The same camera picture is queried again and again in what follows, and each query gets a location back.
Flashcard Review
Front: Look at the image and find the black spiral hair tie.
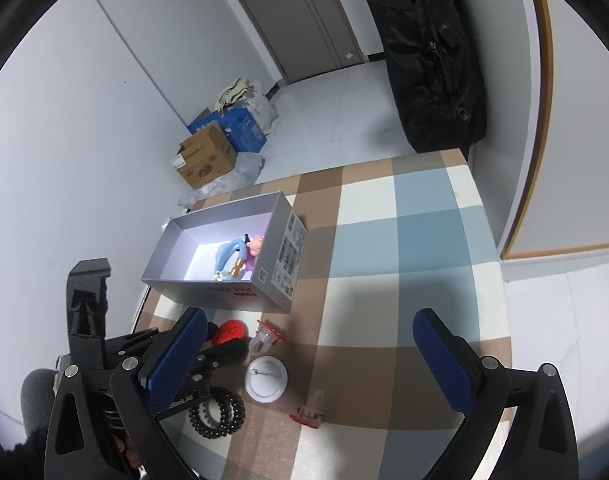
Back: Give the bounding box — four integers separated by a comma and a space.
187, 389, 236, 442
211, 387, 247, 432

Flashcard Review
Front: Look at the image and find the red China flag badge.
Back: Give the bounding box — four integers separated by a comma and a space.
211, 320, 248, 346

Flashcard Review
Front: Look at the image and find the grey sleeve forearm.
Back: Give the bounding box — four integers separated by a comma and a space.
20, 368, 57, 438

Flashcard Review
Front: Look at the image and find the plaid checkered table cloth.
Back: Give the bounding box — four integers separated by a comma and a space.
142, 150, 511, 479

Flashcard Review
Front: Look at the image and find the grey cardboard box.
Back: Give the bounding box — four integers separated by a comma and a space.
142, 192, 307, 313

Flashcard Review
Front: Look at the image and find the brown cardboard box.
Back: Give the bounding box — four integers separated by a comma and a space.
171, 122, 237, 188

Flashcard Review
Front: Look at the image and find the grey plastic parcel bag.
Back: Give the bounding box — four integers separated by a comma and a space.
178, 153, 264, 209

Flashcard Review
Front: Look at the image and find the blue cardboard box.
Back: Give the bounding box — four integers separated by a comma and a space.
187, 107, 266, 153

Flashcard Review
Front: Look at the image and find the beige tote bag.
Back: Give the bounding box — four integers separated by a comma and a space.
214, 78, 278, 134

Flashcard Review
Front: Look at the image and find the black large bag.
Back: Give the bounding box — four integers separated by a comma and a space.
367, 0, 487, 155

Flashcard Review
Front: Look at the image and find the grey door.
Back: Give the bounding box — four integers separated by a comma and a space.
238, 0, 364, 84

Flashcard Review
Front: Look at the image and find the pink pig toy ring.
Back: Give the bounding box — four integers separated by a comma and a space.
228, 233, 266, 281

